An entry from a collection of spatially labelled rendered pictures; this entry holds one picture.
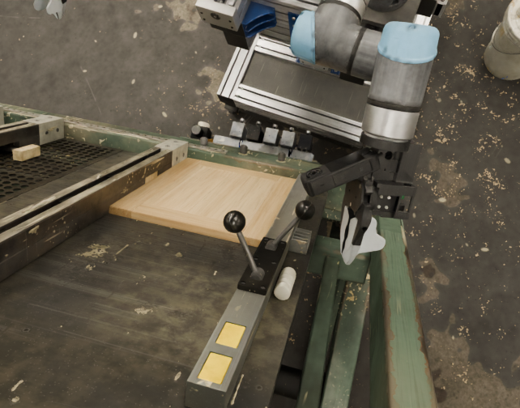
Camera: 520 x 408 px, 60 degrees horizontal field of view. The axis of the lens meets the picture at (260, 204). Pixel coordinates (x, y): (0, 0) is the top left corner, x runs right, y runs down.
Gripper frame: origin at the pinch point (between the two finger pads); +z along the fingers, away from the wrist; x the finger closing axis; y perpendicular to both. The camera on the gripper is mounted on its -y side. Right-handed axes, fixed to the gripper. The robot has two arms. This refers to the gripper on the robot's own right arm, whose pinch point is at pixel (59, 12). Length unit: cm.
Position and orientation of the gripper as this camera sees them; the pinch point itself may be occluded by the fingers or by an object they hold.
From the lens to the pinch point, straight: 134.1
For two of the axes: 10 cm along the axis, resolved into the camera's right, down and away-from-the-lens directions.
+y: -3.9, 7.3, -5.6
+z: -0.6, 5.9, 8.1
